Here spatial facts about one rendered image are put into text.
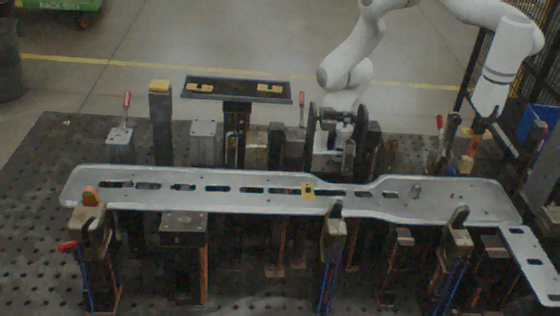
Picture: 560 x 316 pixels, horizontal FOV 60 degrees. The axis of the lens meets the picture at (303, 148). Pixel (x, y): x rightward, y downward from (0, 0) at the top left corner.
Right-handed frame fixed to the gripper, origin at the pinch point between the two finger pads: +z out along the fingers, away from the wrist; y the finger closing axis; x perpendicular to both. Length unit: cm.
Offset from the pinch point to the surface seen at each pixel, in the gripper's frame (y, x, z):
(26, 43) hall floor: -303, -260, 126
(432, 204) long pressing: 3.9, -7.8, 27.4
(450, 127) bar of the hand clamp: -15.5, -0.2, 11.0
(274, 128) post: -20, -57, 17
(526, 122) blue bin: -31, 36, 17
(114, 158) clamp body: -13, -107, 27
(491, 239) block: 16.3, 7.3, 29.4
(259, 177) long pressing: -6, -62, 27
